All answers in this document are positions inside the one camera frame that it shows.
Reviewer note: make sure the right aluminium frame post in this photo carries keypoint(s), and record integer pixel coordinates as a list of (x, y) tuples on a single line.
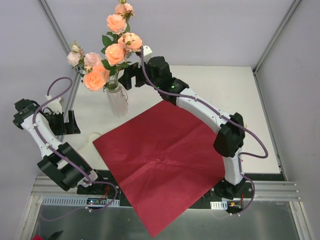
[(277, 34)]

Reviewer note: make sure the pink rose stem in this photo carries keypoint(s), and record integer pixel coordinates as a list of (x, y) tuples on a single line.
[(117, 23), (82, 62), (95, 77), (118, 48)]

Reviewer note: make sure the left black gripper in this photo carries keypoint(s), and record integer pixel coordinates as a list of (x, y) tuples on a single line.
[(63, 122)]

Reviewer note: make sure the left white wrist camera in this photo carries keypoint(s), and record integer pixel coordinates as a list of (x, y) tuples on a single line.
[(55, 106)]

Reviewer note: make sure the brown red wrapping paper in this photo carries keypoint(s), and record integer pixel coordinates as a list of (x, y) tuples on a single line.
[(164, 161)]

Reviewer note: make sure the right white cable duct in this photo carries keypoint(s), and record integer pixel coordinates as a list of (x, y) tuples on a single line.
[(219, 205)]

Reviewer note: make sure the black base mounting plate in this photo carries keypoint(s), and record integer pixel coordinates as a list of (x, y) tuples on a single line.
[(106, 191)]

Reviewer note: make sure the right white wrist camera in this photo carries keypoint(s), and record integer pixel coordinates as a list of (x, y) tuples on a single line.
[(147, 53)]

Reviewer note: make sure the white cable duct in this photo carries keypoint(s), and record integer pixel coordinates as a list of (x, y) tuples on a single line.
[(219, 205), (79, 201)]

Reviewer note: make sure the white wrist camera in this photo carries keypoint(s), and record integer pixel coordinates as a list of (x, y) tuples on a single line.
[(147, 53), (55, 106)]

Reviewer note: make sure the left aluminium frame post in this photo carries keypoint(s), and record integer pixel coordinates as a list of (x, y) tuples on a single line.
[(44, 5)]

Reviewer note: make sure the left white cable duct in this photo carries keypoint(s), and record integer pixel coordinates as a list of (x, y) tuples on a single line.
[(79, 201)]

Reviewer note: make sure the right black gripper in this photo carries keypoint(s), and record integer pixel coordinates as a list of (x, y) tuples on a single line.
[(139, 75)]

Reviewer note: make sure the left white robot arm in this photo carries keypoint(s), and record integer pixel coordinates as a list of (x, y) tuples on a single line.
[(60, 162)]

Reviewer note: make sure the aluminium frame post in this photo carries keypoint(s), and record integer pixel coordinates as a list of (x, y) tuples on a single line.
[(277, 34), (44, 5)]

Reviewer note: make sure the white ribbed ceramic vase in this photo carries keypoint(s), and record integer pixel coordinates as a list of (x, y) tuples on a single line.
[(118, 100)]

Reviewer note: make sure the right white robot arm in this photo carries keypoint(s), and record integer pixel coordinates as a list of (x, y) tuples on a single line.
[(229, 128)]

